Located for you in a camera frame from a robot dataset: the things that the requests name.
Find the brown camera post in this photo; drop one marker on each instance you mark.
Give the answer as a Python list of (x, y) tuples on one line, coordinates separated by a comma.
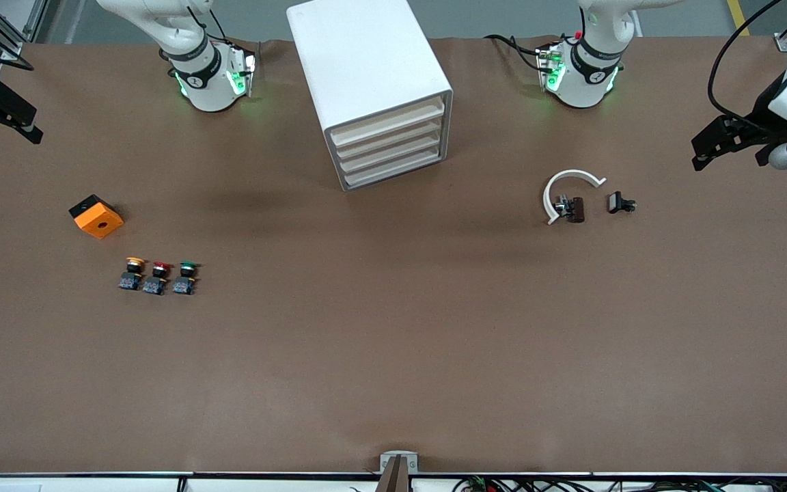
[(393, 482)]

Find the brown cylinder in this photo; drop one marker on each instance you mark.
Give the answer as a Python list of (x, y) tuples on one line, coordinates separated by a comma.
[(576, 210)]

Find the grey metal bracket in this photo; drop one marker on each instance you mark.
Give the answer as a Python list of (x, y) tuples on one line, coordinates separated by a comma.
[(387, 463)]

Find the silver metal fitting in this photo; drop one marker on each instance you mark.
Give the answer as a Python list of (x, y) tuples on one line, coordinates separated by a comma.
[(561, 205)]

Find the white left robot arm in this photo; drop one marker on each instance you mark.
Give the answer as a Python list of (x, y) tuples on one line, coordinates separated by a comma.
[(591, 68)]

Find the brown table mat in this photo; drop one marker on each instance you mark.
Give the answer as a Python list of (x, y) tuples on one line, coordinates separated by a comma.
[(393, 342)]

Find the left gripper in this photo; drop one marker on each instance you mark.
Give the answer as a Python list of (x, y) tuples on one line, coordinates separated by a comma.
[(761, 113)]

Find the red push button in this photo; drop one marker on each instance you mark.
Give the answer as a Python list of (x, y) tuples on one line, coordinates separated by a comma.
[(158, 277)]

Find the white semicircular clamp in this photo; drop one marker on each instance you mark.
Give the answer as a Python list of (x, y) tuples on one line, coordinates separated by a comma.
[(574, 173)]

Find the black square push switch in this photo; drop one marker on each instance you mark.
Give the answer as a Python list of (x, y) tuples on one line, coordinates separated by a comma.
[(616, 202)]

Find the green push button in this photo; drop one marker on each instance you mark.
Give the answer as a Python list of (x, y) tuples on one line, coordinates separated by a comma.
[(185, 279)]

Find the yellow push button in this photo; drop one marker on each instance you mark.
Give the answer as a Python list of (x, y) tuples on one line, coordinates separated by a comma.
[(132, 270)]

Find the orange black button enclosure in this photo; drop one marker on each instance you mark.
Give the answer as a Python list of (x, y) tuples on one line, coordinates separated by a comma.
[(98, 220)]

